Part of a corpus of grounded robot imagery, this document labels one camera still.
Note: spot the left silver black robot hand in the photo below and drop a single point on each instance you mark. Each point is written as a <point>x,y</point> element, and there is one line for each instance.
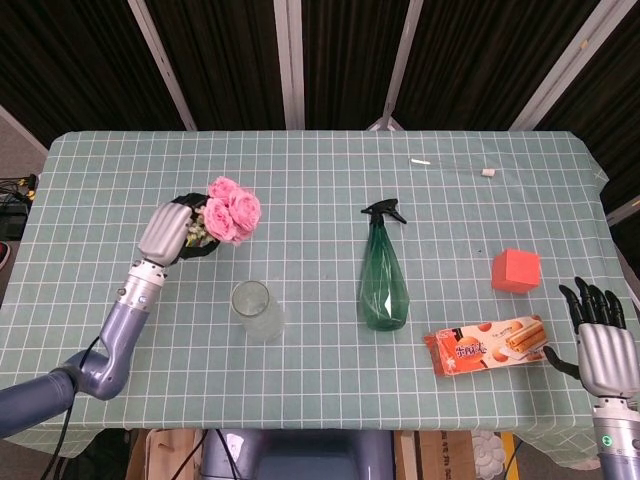
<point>165,235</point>

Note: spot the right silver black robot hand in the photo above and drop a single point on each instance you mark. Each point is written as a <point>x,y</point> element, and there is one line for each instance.
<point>610,360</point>

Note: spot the pink rose bouquet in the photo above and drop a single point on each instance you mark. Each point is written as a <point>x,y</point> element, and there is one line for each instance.
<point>230,210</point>

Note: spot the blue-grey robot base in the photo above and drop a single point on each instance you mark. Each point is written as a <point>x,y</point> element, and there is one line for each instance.
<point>300,455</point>

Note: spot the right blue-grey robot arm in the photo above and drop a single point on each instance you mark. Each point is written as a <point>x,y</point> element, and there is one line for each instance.
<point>617,440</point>

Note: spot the clear glass cup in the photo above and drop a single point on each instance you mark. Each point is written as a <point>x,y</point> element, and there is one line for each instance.
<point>257,320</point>

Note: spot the green checked tablecloth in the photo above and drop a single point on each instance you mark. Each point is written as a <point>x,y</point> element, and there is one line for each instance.
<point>320,390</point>

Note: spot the orange snack package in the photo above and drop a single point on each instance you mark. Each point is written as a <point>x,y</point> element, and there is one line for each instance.
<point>480,350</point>

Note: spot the orange foam cube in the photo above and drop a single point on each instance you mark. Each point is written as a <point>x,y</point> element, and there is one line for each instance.
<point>515,270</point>

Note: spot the dark pleated curtain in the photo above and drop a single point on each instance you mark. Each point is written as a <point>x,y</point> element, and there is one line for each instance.
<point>225,60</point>

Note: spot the brown cardboard box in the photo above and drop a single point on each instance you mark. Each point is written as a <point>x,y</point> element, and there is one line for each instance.
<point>440,455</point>
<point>165,455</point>

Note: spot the green plastic spray bottle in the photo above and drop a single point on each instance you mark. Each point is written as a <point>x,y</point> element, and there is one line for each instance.
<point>382,290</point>

